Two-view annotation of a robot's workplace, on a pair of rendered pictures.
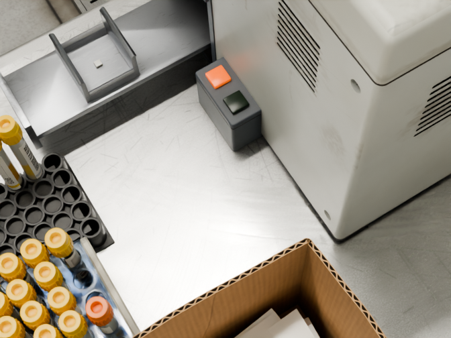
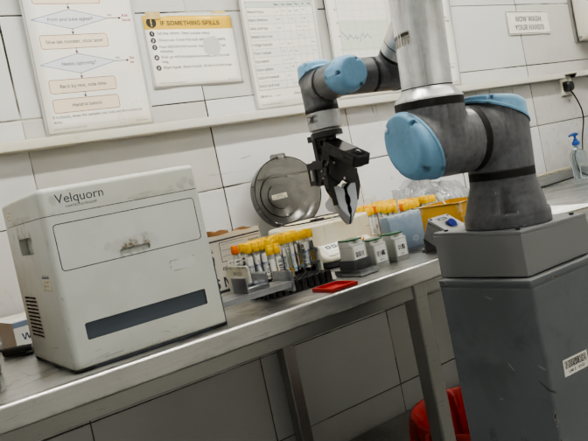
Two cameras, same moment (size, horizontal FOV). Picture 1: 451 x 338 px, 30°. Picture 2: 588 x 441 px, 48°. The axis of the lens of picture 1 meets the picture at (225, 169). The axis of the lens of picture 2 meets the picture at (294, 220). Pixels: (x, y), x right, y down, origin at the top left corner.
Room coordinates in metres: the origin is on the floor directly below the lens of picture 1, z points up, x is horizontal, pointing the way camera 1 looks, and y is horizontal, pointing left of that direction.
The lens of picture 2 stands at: (1.67, 0.03, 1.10)
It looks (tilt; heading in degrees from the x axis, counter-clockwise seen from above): 3 degrees down; 172
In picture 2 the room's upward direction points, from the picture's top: 12 degrees counter-clockwise
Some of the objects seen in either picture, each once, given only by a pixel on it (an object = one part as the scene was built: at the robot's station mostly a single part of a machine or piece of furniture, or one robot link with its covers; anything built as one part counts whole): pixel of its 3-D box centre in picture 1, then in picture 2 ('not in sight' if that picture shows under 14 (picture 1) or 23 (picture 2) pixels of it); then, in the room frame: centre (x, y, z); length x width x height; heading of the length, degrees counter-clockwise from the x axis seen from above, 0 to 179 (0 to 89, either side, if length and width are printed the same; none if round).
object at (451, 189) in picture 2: not in sight; (451, 197); (-0.57, 0.90, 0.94); 0.20 x 0.17 x 0.14; 100
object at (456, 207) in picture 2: not in sight; (457, 219); (0.01, 0.68, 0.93); 0.13 x 0.13 x 0.10; 32
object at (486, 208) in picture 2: not in sight; (504, 196); (0.54, 0.57, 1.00); 0.15 x 0.15 x 0.10
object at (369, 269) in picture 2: not in sight; (355, 266); (0.22, 0.35, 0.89); 0.09 x 0.05 x 0.04; 27
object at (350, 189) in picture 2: not in sight; (345, 203); (0.20, 0.35, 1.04); 0.06 x 0.03 x 0.09; 27
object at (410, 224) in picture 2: not in sight; (402, 234); (0.07, 0.51, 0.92); 0.10 x 0.07 x 0.10; 109
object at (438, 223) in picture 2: not in sight; (439, 234); (0.16, 0.57, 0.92); 0.13 x 0.07 x 0.08; 27
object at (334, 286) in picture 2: not in sight; (334, 286); (0.34, 0.27, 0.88); 0.07 x 0.07 x 0.01; 27
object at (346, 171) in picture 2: not in sight; (329, 158); (0.21, 0.34, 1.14); 0.09 x 0.08 x 0.12; 27
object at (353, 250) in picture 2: not in sight; (353, 254); (0.22, 0.35, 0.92); 0.05 x 0.04 x 0.06; 27
